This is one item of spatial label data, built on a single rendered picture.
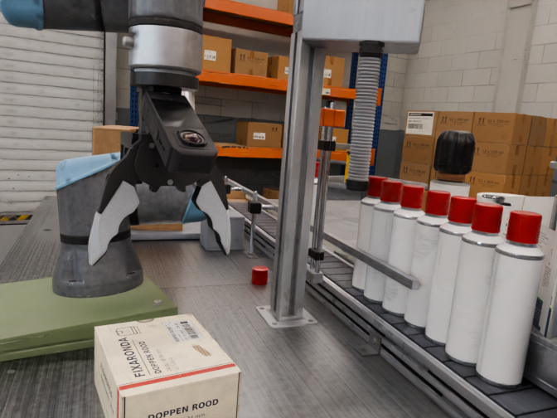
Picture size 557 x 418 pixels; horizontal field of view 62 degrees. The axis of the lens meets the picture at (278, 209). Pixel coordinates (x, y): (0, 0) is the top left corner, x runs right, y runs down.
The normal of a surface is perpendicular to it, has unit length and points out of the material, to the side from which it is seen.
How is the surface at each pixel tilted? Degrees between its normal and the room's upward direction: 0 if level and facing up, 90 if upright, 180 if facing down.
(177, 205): 105
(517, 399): 0
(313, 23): 90
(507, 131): 90
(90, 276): 70
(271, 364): 0
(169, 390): 90
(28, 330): 5
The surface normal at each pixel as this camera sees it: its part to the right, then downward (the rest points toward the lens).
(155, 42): -0.04, 0.16
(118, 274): 0.66, -0.20
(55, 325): 0.00, -0.99
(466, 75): -0.87, 0.03
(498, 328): -0.68, 0.08
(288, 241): 0.35, 0.19
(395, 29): -0.25, 0.15
